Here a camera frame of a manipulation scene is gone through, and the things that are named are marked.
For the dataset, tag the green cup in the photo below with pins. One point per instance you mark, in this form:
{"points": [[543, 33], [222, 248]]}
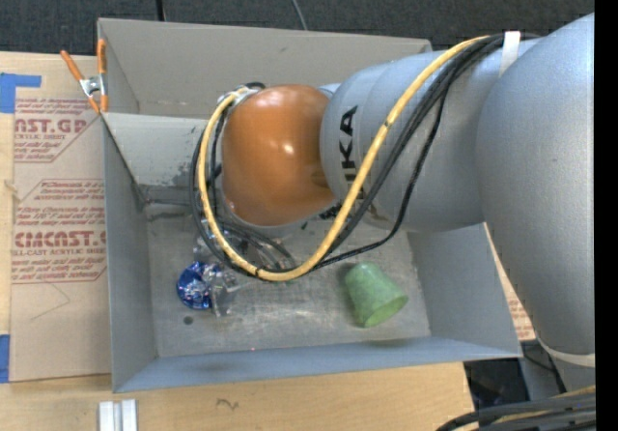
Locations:
{"points": [[374, 296]]}

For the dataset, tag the shiny blue ball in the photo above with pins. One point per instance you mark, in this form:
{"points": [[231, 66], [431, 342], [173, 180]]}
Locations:
{"points": [[189, 289]]}

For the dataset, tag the brown cardboard board, red print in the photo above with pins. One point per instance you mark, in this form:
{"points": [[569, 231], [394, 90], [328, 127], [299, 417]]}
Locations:
{"points": [[58, 313]]}

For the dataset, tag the grey metal bin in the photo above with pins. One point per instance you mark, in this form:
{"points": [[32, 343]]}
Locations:
{"points": [[289, 323]]}

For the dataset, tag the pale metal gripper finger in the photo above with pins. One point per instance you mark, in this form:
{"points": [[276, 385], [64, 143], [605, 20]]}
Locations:
{"points": [[208, 277], [225, 299]]}

